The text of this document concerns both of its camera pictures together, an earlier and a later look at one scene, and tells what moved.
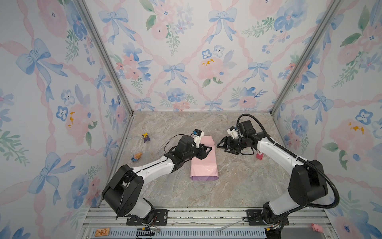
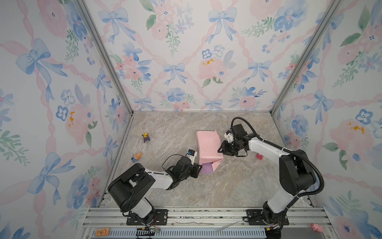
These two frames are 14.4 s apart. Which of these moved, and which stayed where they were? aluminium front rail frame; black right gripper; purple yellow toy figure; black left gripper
Moved: black left gripper
Stayed: aluminium front rail frame; black right gripper; purple yellow toy figure
